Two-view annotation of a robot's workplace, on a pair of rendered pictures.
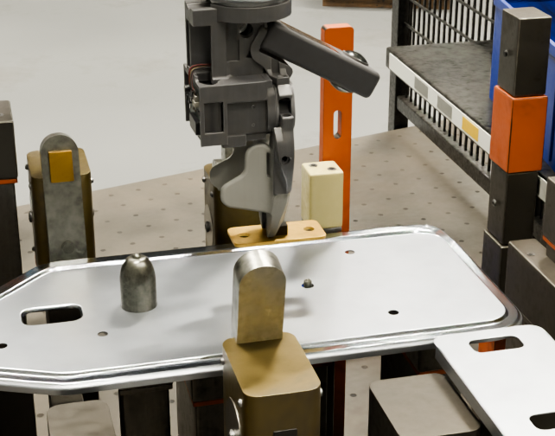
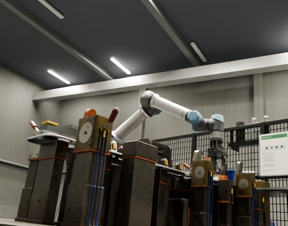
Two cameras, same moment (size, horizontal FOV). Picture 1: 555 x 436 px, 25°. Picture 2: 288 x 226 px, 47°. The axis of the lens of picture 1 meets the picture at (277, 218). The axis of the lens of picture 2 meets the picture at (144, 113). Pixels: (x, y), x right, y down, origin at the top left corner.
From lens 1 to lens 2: 166 cm
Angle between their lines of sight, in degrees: 51
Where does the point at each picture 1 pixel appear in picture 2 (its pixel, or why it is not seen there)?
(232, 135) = (219, 155)
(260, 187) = (220, 165)
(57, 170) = (180, 167)
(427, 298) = not seen: hidden behind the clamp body
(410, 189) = not seen: outside the picture
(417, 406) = not seen: hidden behind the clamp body
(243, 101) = (220, 151)
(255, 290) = (241, 165)
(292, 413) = (253, 177)
